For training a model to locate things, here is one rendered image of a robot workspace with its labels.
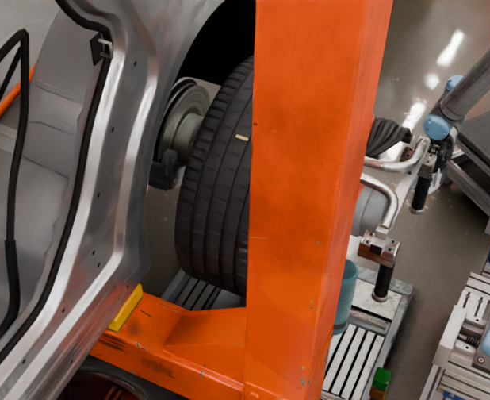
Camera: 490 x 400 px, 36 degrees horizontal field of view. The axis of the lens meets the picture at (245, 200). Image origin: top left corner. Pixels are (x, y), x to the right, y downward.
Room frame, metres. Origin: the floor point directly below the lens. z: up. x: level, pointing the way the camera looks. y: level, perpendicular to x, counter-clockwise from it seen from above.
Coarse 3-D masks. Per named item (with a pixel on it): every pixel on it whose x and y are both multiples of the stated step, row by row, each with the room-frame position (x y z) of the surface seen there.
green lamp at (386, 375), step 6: (378, 372) 1.00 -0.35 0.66; (384, 372) 1.00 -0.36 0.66; (390, 372) 1.00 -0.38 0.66; (378, 378) 0.98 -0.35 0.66; (384, 378) 0.98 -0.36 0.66; (390, 378) 0.98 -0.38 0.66; (372, 384) 0.98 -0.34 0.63; (378, 384) 0.97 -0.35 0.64; (384, 384) 0.97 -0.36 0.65; (384, 390) 0.97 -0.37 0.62
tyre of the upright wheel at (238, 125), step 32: (224, 96) 1.45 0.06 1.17; (224, 128) 1.37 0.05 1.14; (192, 160) 1.31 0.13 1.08; (224, 160) 1.30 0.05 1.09; (192, 192) 1.26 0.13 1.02; (224, 192) 1.25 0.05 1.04; (192, 224) 1.23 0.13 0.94; (224, 224) 1.21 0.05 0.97; (192, 256) 1.22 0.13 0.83; (224, 256) 1.18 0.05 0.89; (224, 288) 1.22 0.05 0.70
